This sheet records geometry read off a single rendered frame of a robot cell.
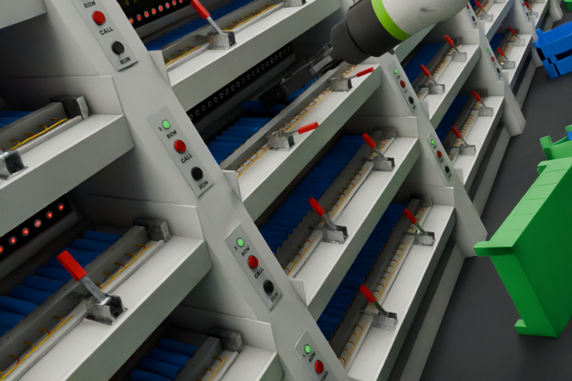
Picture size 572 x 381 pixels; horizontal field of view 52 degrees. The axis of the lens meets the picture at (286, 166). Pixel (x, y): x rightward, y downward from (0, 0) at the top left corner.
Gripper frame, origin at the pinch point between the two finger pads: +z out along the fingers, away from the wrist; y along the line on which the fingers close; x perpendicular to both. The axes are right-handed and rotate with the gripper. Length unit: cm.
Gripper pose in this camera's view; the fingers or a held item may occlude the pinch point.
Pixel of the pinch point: (278, 93)
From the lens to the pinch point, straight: 109.5
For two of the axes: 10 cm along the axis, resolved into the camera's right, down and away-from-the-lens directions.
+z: -6.8, 3.9, 6.3
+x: 5.9, 8.0, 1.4
